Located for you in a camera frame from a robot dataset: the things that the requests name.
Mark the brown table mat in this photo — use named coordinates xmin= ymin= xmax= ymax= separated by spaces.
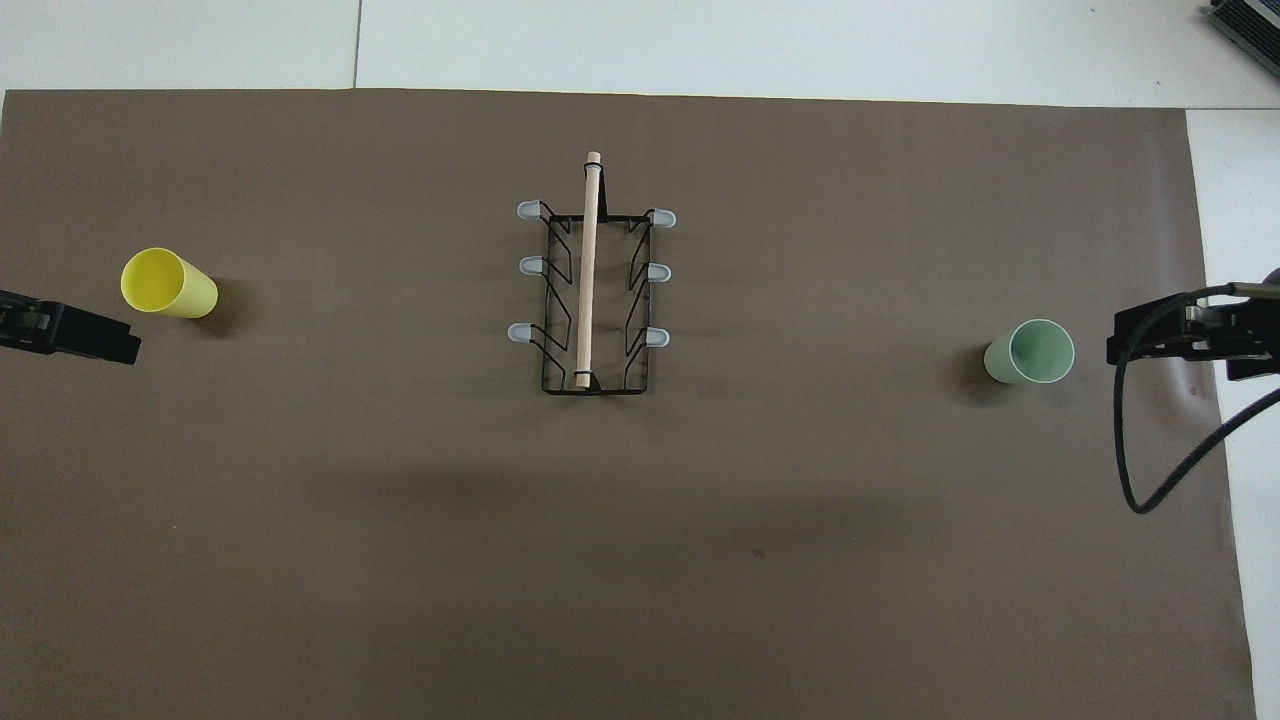
xmin=0 ymin=88 xmax=1259 ymax=720

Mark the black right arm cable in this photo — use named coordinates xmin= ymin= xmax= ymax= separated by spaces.
xmin=1115 ymin=283 xmax=1280 ymax=515

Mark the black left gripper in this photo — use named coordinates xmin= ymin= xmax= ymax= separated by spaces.
xmin=0 ymin=290 xmax=142 ymax=366

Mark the yellow plastic cup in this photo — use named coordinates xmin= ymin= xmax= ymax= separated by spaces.
xmin=120 ymin=247 xmax=219 ymax=320

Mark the pale green plastic cup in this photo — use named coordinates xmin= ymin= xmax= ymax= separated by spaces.
xmin=983 ymin=318 xmax=1076 ymax=386

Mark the black wire cup rack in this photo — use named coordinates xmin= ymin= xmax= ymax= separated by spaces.
xmin=507 ymin=150 xmax=679 ymax=397

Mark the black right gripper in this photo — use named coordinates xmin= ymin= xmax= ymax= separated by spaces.
xmin=1105 ymin=296 xmax=1280 ymax=382

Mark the grey ridged device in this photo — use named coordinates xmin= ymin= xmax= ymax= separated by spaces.
xmin=1203 ymin=0 xmax=1280 ymax=51

